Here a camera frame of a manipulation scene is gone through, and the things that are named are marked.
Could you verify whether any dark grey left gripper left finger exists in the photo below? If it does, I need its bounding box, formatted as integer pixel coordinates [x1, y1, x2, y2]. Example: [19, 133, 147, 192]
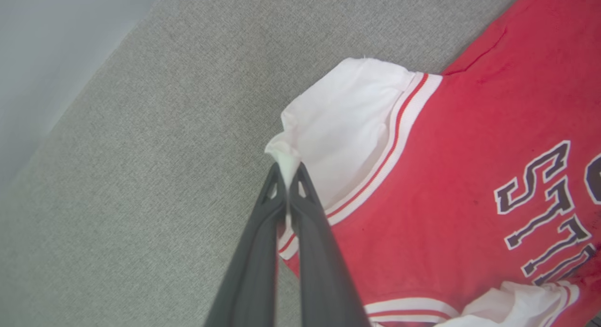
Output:
[204, 163, 287, 327]

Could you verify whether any red and white basketball jersey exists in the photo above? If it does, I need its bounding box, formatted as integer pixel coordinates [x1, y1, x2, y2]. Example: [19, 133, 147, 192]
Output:
[264, 0, 601, 327]

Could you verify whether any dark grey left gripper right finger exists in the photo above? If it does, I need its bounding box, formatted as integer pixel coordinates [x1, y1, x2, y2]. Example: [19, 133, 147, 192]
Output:
[287, 163, 371, 327]

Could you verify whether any grey fabric sofa cushion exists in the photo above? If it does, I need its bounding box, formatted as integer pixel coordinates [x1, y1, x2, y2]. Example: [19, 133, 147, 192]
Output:
[0, 0, 531, 327]

